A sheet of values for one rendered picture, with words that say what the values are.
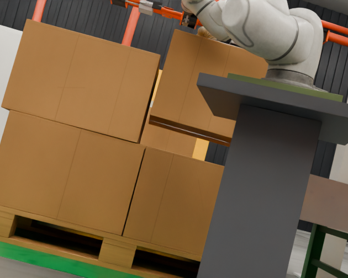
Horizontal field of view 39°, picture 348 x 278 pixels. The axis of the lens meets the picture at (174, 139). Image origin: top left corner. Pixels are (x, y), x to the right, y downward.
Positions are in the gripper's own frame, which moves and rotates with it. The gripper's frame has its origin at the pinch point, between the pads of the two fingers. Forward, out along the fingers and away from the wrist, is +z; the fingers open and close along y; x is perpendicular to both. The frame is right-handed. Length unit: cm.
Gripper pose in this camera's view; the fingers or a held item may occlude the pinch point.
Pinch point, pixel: (186, 17)
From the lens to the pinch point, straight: 243.5
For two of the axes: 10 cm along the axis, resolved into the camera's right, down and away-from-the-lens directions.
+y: -2.6, 9.6, -0.8
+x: 9.6, 2.6, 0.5
